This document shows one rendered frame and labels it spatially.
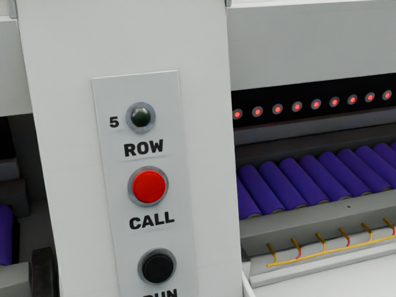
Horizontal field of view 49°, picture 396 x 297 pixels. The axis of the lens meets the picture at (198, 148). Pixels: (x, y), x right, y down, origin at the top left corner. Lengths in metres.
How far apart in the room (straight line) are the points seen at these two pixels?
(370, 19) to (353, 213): 0.16
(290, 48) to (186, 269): 0.13
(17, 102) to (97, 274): 0.09
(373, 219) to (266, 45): 0.19
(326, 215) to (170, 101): 0.18
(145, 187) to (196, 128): 0.04
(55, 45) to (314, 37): 0.13
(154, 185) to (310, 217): 0.16
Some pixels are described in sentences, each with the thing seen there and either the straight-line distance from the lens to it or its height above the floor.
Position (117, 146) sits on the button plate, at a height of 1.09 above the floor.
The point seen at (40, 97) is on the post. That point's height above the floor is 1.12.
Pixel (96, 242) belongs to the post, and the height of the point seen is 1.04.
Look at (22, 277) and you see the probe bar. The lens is 0.31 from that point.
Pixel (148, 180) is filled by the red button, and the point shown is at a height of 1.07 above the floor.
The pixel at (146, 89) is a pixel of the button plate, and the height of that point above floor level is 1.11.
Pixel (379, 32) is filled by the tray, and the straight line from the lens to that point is 0.27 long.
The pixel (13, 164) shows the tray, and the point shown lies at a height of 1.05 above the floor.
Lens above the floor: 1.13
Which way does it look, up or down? 13 degrees down
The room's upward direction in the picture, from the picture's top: 5 degrees counter-clockwise
